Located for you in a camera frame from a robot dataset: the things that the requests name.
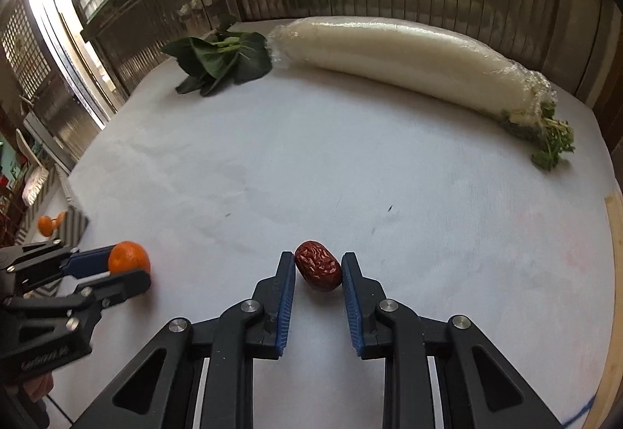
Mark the green bok choy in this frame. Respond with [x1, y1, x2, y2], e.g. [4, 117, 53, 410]
[162, 15, 273, 96]

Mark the striped shallow tray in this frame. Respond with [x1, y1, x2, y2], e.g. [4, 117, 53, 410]
[19, 207, 90, 298]

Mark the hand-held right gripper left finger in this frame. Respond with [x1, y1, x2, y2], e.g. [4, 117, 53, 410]
[73, 251, 297, 429]

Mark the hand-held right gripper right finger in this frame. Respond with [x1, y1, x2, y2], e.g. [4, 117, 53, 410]
[341, 252, 565, 429]

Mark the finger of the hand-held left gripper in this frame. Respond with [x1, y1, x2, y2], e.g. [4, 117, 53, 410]
[79, 268, 153, 309]
[18, 241, 118, 280]

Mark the person's left hand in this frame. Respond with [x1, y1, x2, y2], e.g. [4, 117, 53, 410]
[22, 371, 53, 403]

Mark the white chair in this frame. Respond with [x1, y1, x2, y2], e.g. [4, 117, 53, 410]
[14, 127, 55, 206]

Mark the wrapped white radish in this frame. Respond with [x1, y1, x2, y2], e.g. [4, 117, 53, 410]
[265, 16, 576, 172]

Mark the red date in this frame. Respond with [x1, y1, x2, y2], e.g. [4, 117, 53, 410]
[294, 241, 342, 294]

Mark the metal grille door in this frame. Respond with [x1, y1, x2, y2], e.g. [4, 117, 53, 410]
[2, 0, 56, 94]

